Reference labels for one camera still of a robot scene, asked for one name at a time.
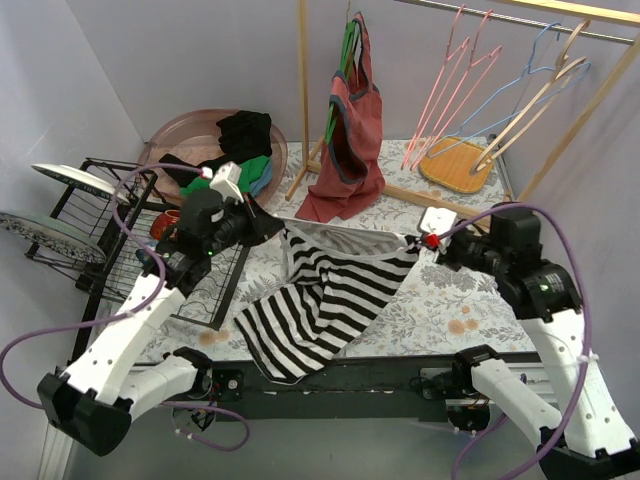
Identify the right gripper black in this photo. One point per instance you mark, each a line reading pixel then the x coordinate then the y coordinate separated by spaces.
pixel 451 252

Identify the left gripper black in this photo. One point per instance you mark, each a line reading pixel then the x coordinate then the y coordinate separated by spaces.
pixel 255 223

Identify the black white striped tank top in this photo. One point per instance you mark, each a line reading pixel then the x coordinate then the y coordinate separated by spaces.
pixel 338 281

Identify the pink wire hanger front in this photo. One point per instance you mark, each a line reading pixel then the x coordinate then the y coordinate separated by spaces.
pixel 451 60

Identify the pink wire hanger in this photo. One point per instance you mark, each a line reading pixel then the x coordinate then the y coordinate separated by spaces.
pixel 451 60
pixel 472 69

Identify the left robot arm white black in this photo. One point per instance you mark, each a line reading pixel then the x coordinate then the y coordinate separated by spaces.
pixel 97 398

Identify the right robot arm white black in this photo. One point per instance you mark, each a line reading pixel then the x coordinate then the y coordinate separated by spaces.
pixel 583 435

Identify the red tank top green trim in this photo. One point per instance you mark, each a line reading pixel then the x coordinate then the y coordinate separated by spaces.
pixel 350 179

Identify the green plastic hanger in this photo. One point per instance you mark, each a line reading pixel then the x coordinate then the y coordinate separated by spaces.
pixel 347 63

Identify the wooden hanger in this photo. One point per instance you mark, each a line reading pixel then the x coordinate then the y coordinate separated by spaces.
pixel 565 73

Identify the blue garment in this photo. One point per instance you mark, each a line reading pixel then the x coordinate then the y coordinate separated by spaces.
pixel 258 185

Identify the green garment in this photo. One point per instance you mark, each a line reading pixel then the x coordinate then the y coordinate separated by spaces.
pixel 251 170

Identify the floral tablecloth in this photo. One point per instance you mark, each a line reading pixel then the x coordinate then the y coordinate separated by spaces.
pixel 436 311

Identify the orange woven bamboo tray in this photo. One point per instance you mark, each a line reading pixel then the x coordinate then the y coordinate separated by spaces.
pixel 450 163

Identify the red floral bowl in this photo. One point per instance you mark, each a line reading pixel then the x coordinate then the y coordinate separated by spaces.
pixel 162 222

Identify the pink translucent plastic basin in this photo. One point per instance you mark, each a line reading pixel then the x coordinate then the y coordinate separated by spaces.
pixel 193 137

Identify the blue white ceramic bowl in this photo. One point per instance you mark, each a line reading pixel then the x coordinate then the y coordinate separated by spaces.
pixel 143 256

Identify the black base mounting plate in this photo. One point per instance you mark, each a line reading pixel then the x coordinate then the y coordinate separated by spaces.
pixel 353 388

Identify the white plate dark rim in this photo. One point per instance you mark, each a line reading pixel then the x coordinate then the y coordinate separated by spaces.
pixel 77 179

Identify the blue patterned plate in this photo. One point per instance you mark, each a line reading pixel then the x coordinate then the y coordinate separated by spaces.
pixel 53 234

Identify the metal hanging rod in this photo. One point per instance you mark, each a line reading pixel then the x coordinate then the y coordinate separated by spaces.
pixel 558 28

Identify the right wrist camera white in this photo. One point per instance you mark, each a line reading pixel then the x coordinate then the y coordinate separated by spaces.
pixel 437 221

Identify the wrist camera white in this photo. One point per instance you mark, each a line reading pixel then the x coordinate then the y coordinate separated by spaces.
pixel 224 180
pixel 437 221

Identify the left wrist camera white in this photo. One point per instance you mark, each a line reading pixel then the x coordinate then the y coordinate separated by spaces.
pixel 224 180

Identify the aluminium frame rail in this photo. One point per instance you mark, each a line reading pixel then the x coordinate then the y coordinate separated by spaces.
pixel 467 414

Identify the black wire dish rack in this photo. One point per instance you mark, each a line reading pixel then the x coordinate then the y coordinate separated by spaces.
pixel 104 286

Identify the pink wire hanger rear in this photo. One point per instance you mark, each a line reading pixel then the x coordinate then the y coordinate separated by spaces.
pixel 472 69

